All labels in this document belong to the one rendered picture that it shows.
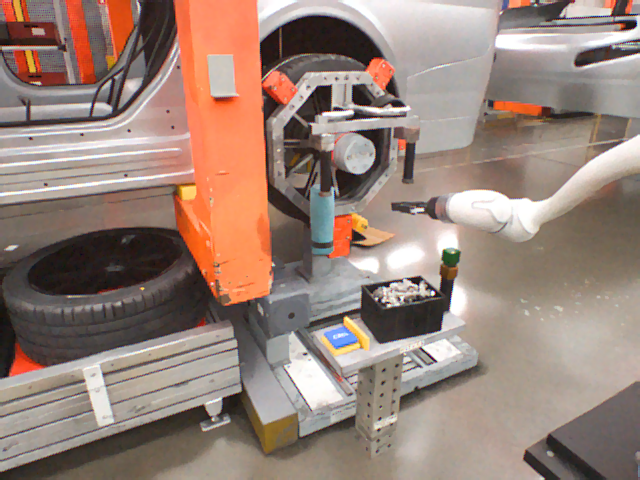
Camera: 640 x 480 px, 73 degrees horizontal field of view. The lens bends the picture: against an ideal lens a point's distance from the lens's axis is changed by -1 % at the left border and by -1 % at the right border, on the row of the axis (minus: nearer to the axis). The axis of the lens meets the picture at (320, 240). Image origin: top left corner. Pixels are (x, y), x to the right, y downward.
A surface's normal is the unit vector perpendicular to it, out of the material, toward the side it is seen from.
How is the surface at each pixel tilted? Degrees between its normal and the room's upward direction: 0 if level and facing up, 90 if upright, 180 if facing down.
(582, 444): 3
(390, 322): 90
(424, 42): 90
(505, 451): 0
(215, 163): 90
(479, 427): 0
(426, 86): 90
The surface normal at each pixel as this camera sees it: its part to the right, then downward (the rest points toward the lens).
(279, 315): 0.45, 0.36
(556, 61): -0.85, 0.15
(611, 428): 0.03, -0.93
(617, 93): -0.48, 0.56
